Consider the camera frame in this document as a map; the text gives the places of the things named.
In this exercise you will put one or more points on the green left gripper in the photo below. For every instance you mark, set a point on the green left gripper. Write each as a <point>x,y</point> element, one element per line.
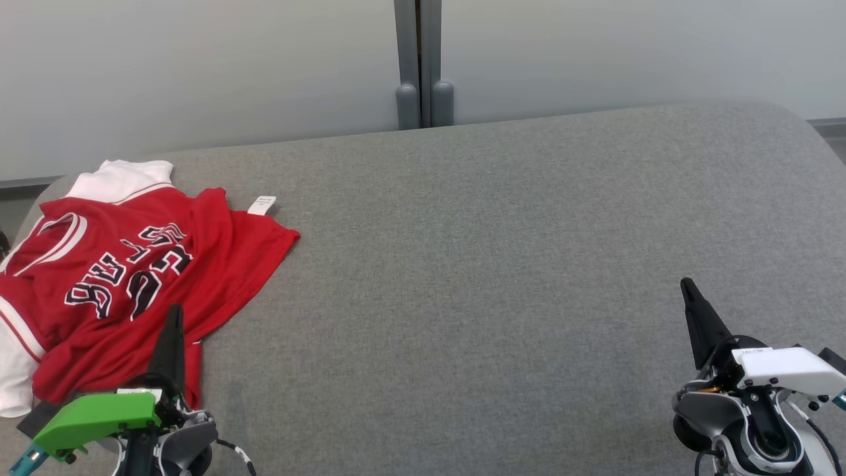
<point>92,416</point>

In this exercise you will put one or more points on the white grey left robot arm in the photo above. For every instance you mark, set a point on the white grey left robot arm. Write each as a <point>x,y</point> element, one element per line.
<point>188,443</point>

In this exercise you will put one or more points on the grey partition post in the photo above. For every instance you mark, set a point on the grey partition post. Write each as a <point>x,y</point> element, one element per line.
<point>434,66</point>
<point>406,66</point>

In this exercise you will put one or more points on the red Bulls basketball jersey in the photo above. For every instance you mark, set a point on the red Bulls basketball jersey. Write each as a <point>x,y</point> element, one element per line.
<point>132,264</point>

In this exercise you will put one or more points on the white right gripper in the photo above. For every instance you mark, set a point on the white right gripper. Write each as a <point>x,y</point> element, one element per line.
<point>786,370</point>

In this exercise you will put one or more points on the grey partition base rail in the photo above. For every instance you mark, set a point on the grey partition base rail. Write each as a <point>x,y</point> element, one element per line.
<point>829,125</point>
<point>26,183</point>

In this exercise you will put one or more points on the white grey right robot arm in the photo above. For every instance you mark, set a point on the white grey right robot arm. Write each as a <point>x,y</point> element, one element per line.
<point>714,413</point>

